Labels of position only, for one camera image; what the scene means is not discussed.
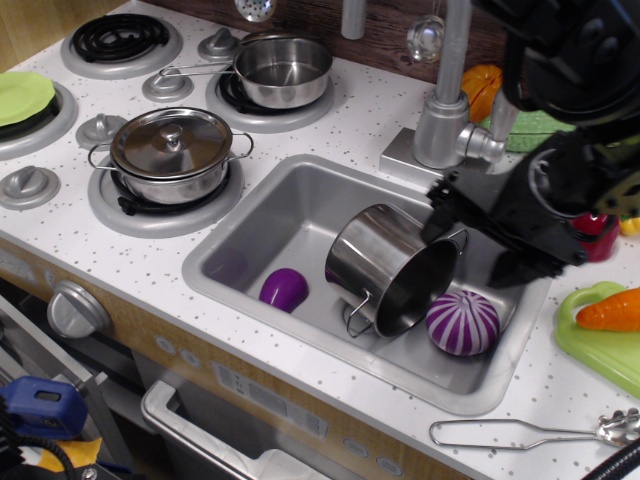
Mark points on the grey stove knob middle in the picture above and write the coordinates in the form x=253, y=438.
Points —
x=99, y=131

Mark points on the grey oven dial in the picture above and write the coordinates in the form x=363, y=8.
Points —
x=74, y=313

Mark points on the purple toy eggplant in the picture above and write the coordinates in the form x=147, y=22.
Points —
x=285, y=289

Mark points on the green plate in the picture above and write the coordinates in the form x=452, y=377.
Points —
x=23, y=95

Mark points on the lidded steel pot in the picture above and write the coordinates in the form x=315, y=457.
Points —
x=173, y=156

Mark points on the black coil burner back left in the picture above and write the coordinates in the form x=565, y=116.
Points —
x=118, y=37

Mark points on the steel wire-handled spoon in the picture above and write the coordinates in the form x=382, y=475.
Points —
x=620, y=429

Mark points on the purple white striped onion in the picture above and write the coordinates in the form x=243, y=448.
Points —
x=462, y=323

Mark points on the green cutting board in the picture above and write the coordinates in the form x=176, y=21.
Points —
x=613, y=355

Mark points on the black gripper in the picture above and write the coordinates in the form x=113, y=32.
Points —
x=524, y=210

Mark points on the green toy gourd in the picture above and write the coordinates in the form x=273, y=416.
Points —
x=531, y=129

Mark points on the hanging slotted spoon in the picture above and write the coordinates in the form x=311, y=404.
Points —
x=256, y=11

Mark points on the steel saucepan with handle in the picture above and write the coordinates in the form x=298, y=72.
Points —
x=275, y=73

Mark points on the orange toy carrot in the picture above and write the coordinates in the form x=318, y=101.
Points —
x=616, y=313

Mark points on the grey stove knob centre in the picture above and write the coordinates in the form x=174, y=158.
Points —
x=169, y=85

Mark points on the red toy pepper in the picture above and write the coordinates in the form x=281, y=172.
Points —
x=597, y=235

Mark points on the orange toy pumpkin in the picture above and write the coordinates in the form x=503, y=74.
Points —
x=481, y=84

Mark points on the oven door handle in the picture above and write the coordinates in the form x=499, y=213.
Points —
x=273, y=464

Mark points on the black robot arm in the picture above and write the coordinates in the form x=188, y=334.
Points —
x=578, y=61

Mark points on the blue clamp tool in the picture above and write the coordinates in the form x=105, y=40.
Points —
x=45, y=408

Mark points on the yellow tape piece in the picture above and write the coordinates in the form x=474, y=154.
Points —
x=79, y=453

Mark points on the hanging clear ladle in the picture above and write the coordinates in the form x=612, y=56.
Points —
x=425, y=38

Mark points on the yellow toy pepper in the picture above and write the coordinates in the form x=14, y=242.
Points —
x=630, y=225

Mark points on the grey toy faucet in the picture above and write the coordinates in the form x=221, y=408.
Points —
x=445, y=136

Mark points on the grey stove knob front left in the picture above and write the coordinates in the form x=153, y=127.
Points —
x=28, y=188

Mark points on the grey stove knob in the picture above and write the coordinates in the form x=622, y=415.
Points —
x=99, y=131
x=169, y=85
x=222, y=45
x=28, y=188

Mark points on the grey sink basin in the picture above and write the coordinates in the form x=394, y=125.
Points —
x=291, y=219

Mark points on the grey stove knob back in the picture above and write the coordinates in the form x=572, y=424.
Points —
x=222, y=45

